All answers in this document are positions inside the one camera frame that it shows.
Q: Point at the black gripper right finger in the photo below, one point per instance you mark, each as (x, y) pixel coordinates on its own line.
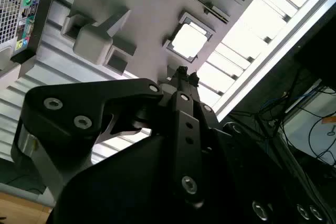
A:
(208, 119)

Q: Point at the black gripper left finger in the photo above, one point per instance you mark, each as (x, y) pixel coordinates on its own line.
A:
(78, 98)

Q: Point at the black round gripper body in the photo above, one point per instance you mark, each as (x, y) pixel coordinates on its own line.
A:
(136, 182)

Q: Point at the silver square CPU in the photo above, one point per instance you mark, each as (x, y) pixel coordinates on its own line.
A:
(189, 40)

